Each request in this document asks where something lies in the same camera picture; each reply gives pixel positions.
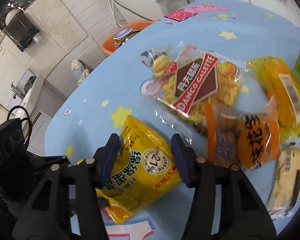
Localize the white cracker snack pack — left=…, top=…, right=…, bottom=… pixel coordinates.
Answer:
left=267, top=144, right=300, bottom=220

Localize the orange peanut snack bag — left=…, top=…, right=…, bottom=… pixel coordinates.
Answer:
left=205, top=95, right=280, bottom=171

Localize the yellow chips snack bag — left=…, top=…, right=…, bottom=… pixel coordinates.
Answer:
left=97, top=115, right=181, bottom=224

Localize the Danco Galette snack bag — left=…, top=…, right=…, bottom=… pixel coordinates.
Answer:
left=141, top=42, right=244, bottom=127

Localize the yellow barcode snack pack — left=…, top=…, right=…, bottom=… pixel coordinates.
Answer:
left=247, top=56, right=300, bottom=143

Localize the orange plastic basin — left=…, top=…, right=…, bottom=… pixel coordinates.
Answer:
left=101, top=20, right=154, bottom=55

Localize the blue cartoon tablecloth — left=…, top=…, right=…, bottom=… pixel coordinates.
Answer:
left=45, top=0, right=300, bottom=239

